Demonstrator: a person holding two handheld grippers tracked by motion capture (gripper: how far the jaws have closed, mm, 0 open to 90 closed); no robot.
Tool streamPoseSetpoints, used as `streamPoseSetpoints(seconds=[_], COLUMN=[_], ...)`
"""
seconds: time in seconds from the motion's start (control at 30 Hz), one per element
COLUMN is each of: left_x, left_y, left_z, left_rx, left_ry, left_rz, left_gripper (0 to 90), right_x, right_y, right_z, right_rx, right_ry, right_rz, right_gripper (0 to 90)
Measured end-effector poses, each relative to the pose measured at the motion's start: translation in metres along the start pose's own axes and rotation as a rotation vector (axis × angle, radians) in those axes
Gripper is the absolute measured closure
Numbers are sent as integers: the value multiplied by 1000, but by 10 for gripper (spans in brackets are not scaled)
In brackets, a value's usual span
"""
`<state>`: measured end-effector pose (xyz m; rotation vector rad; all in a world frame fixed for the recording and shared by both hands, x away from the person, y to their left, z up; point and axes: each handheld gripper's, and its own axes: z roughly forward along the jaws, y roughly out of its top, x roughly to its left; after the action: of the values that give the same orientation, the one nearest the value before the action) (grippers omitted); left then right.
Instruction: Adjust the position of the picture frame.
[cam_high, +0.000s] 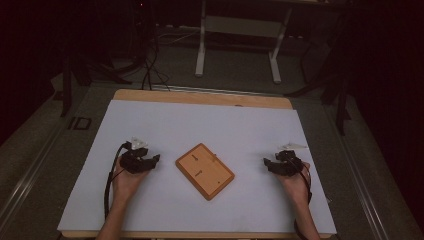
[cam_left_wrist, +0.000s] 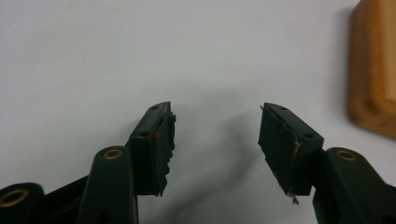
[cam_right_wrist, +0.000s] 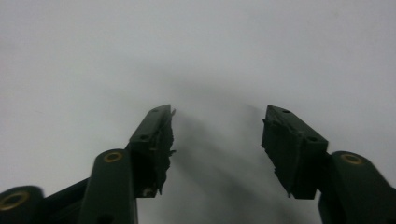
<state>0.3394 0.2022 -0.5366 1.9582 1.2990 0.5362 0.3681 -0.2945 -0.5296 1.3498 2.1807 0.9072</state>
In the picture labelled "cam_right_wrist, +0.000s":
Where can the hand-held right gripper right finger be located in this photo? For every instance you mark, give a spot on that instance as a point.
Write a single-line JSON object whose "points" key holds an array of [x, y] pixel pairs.
{"points": [[294, 149]]}

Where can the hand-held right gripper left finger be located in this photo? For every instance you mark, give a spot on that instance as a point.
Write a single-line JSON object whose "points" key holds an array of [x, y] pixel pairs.
{"points": [[149, 149]]}

